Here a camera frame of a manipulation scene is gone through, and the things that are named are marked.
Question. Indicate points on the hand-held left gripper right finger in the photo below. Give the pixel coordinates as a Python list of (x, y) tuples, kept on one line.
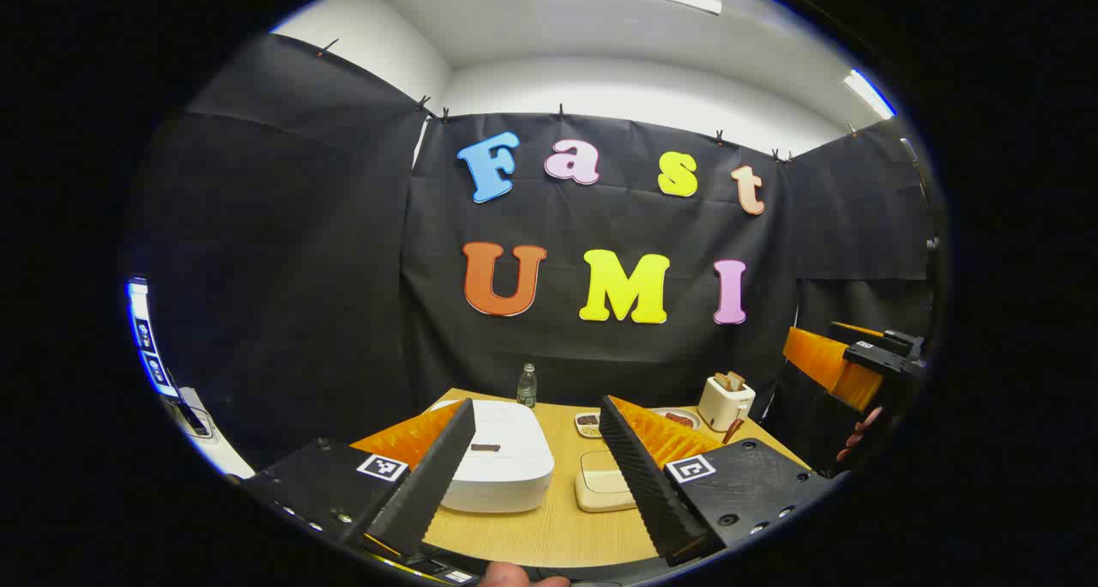
[(643, 484)]

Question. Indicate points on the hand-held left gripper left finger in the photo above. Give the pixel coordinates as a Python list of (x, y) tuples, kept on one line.
[(429, 484)]

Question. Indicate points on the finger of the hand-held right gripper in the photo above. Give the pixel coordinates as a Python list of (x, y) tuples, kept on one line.
[(828, 364), (866, 334)]

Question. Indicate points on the white rice cooker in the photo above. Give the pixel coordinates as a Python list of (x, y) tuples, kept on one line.
[(506, 475)]

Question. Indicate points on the brown wooden spoon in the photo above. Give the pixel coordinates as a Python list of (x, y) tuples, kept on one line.
[(733, 432)]

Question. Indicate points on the clear rice container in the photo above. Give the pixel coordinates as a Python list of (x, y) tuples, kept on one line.
[(592, 458)]

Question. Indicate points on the brown meat piece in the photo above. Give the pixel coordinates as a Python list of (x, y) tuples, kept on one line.
[(678, 418)]

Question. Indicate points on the white divided grain dish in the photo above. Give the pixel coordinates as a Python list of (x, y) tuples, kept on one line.
[(588, 424)]

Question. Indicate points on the white round plate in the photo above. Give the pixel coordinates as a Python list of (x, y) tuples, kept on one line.
[(696, 421)]

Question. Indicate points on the cream toaster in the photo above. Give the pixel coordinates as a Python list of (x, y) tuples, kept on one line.
[(720, 407)]

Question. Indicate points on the clear plastic water bottle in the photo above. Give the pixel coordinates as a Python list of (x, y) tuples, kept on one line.
[(527, 390)]

